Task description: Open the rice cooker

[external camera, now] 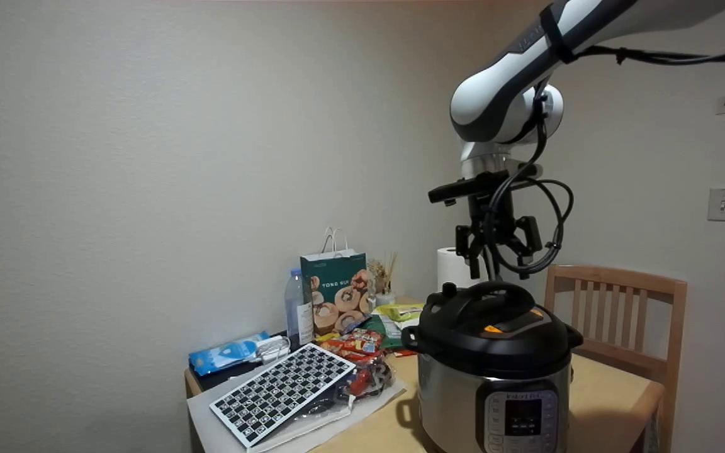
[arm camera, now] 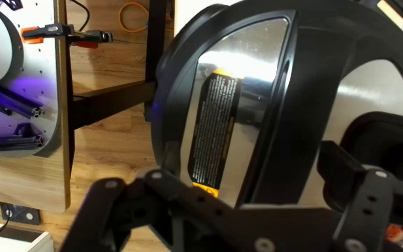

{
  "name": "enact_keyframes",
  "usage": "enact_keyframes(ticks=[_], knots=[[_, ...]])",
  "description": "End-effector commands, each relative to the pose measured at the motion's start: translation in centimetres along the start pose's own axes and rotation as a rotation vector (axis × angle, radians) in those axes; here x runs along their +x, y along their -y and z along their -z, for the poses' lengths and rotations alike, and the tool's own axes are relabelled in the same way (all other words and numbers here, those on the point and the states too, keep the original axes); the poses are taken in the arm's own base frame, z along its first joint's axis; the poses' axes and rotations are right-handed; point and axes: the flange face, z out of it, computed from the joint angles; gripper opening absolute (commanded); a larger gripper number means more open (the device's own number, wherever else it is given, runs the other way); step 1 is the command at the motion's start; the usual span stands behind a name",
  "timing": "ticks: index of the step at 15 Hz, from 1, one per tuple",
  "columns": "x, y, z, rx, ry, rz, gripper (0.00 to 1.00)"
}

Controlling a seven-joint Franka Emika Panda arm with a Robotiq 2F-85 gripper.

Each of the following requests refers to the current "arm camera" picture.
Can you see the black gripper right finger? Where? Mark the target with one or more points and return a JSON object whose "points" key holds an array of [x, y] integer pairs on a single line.
{"points": [[374, 211]]}

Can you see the black floor outlet plate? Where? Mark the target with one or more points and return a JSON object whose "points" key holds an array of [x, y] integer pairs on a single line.
{"points": [[20, 214]]}

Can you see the wooden robot mount board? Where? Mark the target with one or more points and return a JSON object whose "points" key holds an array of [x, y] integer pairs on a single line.
{"points": [[25, 177]]}

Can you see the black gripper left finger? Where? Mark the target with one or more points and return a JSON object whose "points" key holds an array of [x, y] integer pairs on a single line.
{"points": [[118, 211]]}

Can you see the black orange clamp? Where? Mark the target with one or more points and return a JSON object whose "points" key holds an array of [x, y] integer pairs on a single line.
{"points": [[67, 36]]}

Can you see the white box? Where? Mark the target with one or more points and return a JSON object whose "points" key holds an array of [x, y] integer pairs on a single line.
{"points": [[15, 240]]}

